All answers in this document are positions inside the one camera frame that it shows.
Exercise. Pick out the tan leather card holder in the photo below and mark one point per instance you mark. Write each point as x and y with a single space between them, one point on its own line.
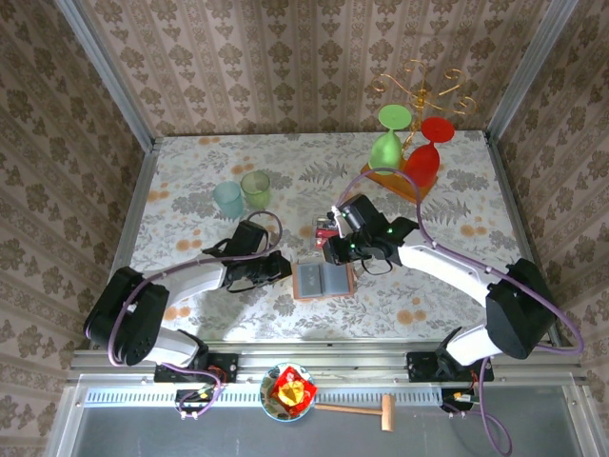
340 285

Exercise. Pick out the black VIP card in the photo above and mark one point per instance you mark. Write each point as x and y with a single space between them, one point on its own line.
311 281

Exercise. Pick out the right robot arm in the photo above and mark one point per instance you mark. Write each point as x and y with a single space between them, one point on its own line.
518 309

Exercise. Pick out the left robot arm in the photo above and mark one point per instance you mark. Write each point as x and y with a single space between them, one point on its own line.
128 314

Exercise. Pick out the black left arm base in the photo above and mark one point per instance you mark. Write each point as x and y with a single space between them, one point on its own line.
223 366

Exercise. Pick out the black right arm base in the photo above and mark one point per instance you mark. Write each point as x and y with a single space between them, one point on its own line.
421 366

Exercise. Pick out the blue frosted cup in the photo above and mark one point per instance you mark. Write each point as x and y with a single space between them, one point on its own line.
228 200

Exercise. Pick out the green frosted cup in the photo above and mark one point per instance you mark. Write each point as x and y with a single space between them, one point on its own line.
256 190

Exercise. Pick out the floral tablecloth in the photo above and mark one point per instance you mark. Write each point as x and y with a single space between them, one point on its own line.
333 319

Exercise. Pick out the green wine glass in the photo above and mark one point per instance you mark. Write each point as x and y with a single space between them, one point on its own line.
385 152

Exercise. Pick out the red wine glass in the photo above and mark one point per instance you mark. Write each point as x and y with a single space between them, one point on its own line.
421 162

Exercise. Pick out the red gold foil wrapper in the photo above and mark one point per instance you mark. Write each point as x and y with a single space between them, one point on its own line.
292 388

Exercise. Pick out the patterned bowl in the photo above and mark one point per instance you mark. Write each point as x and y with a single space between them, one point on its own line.
271 409

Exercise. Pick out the black connector block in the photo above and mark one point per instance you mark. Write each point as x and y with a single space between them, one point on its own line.
457 400
190 400

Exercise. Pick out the wooden mallet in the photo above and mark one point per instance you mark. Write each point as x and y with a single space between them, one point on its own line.
387 414

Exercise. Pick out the aluminium front rail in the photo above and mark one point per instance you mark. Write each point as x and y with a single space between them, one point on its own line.
333 362

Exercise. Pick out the aluminium side rail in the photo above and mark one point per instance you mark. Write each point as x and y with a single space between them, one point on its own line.
133 224
518 228

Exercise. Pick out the aluminium corner post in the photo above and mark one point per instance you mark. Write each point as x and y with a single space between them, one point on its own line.
533 66
104 71

